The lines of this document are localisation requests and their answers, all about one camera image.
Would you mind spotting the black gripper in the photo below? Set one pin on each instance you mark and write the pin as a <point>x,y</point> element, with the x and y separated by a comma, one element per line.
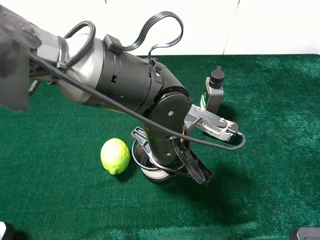
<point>163,151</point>

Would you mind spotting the black mesh pen cup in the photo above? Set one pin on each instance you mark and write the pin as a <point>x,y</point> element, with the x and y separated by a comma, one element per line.
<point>150,171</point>

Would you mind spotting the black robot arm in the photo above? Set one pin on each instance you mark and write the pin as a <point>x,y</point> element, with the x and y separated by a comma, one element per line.
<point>102,73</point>

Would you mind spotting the small black patterned box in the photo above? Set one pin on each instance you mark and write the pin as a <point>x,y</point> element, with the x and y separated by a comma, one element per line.
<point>220,133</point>

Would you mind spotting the green lime fruit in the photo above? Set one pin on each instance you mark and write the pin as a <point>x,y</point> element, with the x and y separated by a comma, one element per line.
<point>115,156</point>

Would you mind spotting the grey bottle with black cap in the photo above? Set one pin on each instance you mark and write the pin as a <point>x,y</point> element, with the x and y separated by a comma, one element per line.
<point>213,91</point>

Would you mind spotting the green felt table cloth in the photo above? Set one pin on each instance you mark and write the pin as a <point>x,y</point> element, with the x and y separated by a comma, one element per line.
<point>54,187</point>

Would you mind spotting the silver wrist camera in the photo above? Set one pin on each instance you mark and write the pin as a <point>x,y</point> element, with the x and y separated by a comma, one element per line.
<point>197,115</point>

